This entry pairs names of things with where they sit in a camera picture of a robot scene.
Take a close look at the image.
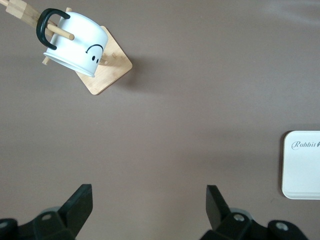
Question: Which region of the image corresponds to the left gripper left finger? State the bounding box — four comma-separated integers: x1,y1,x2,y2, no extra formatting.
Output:
17,184,94,240

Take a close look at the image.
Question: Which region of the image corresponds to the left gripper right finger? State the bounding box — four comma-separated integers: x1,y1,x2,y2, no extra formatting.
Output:
199,184,270,240

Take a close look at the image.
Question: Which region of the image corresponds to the cream tray with rabbit print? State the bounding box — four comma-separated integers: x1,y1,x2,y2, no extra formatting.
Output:
281,130,320,200

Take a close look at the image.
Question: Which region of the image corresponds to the wooden mug tree stand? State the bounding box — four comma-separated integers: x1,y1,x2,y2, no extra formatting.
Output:
0,0,133,96

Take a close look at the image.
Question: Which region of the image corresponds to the white smiley mug black handle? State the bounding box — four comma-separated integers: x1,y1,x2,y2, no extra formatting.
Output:
36,8,109,78

